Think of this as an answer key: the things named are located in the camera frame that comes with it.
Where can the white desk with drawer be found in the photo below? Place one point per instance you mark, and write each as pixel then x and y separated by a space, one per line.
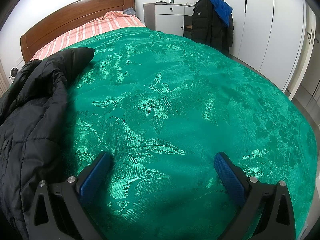
pixel 167 17

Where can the green patterned blanket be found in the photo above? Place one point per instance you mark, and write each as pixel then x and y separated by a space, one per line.
pixel 175 105

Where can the pink striped bed sheet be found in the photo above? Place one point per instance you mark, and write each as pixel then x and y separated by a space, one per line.
pixel 87 30

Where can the grey plaid pillow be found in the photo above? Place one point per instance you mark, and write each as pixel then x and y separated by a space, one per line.
pixel 129 11

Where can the small white fan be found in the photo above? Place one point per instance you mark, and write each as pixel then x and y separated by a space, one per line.
pixel 13 73

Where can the small dark box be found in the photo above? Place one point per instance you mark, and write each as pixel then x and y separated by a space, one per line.
pixel 160 1

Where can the white door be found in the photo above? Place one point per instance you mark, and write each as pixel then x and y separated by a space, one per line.
pixel 310 67

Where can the wooden headboard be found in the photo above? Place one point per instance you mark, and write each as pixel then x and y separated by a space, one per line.
pixel 75 10

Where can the white wardrobe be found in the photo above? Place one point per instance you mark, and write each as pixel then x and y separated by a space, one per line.
pixel 262 30

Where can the long black coat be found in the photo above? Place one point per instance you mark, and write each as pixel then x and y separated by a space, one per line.
pixel 207 27

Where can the blue hoodie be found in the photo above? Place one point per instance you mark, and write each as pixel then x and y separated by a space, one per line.
pixel 221 8

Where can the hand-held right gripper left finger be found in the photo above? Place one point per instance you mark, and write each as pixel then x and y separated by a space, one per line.
pixel 93 180

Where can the black puffer jacket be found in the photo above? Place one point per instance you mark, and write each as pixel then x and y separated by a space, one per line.
pixel 32 130

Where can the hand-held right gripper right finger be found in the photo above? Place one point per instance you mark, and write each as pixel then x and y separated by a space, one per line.
pixel 228 180

